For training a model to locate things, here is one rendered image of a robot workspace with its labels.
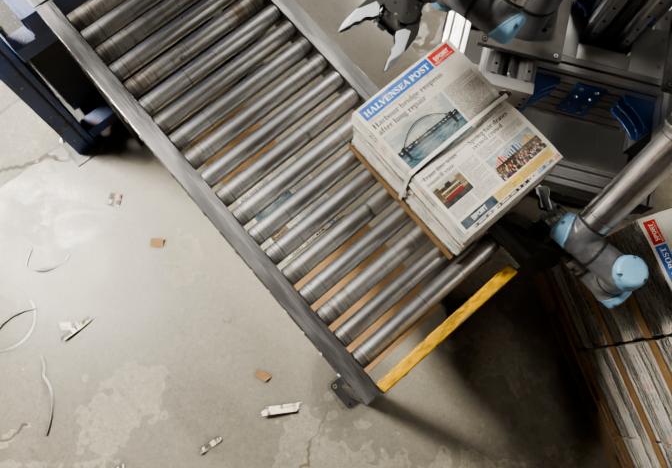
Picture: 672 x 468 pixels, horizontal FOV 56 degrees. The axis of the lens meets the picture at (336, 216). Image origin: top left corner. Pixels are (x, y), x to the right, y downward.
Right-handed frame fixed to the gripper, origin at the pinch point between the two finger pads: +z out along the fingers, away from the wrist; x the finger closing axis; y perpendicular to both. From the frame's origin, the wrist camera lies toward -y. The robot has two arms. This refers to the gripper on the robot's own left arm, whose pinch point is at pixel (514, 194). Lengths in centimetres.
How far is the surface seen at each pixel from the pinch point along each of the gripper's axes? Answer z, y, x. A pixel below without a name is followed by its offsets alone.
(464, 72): 26.9, 25.1, -0.4
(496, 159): 7.6, 24.9, 8.4
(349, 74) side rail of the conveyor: 52, 2, 11
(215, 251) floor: 58, -78, 66
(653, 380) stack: -61, -22, -2
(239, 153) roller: 53, 2, 46
